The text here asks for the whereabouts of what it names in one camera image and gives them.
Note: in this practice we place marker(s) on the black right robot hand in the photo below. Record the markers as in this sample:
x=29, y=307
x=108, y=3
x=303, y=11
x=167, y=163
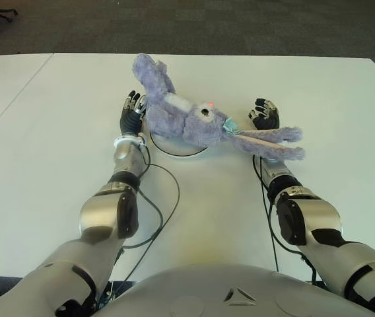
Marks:
x=266, y=120

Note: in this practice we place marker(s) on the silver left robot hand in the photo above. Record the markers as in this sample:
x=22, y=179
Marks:
x=130, y=119

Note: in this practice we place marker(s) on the white plate with black rim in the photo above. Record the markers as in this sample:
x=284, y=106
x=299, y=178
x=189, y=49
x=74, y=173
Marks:
x=177, y=148

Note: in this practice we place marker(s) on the purple plush bunny doll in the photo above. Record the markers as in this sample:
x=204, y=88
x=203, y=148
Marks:
x=190, y=125

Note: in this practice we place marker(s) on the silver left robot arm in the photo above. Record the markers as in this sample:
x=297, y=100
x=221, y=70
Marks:
x=101, y=214

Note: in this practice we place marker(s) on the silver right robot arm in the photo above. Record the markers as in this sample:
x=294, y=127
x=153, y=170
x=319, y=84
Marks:
x=319, y=218

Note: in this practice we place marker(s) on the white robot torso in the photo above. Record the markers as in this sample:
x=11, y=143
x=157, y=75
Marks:
x=207, y=290

